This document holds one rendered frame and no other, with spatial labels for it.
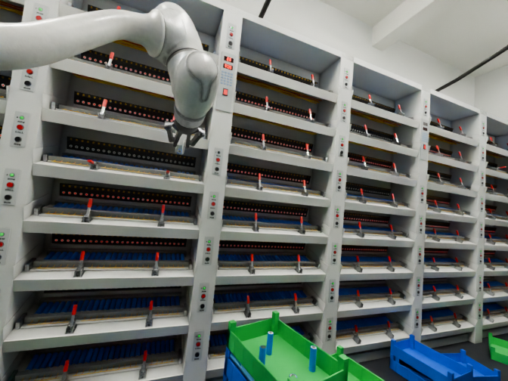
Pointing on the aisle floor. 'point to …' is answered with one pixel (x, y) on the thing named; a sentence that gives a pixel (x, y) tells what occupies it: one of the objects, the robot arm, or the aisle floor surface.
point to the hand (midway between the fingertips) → (180, 146)
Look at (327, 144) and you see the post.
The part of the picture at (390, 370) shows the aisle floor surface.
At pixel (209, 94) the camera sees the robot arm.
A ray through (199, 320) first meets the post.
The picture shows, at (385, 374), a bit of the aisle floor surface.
